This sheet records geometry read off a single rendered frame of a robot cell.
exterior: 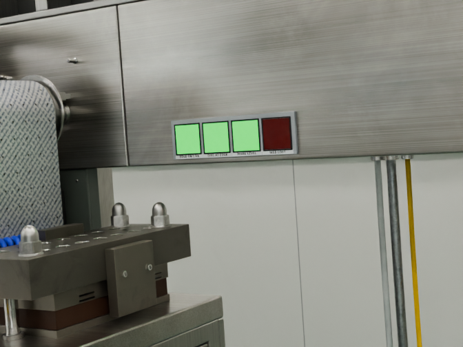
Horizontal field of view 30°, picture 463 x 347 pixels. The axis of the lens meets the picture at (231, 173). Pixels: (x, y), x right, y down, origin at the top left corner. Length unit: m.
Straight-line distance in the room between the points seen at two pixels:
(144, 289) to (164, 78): 0.38
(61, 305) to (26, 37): 0.64
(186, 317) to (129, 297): 0.12
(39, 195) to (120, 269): 0.25
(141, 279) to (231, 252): 2.88
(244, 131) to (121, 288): 0.33
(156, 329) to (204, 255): 3.00
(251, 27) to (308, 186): 2.64
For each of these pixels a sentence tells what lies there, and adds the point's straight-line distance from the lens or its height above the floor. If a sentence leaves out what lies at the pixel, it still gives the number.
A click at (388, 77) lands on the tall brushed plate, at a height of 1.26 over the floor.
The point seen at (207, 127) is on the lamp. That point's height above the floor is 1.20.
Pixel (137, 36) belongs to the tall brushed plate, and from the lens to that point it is 1.60.
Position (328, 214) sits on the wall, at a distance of 4.02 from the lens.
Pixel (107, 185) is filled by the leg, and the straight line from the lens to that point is 1.91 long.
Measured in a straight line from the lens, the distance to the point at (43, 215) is 1.58.
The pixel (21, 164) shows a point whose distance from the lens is 1.55.
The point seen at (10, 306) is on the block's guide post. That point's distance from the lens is 1.37.
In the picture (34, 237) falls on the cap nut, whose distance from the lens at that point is 1.32.
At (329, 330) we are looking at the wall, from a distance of 4.13.
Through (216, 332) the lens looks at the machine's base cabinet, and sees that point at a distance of 1.57.
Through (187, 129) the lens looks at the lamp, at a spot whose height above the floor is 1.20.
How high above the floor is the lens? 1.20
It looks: 3 degrees down
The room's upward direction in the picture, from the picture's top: 4 degrees counter-clockwise
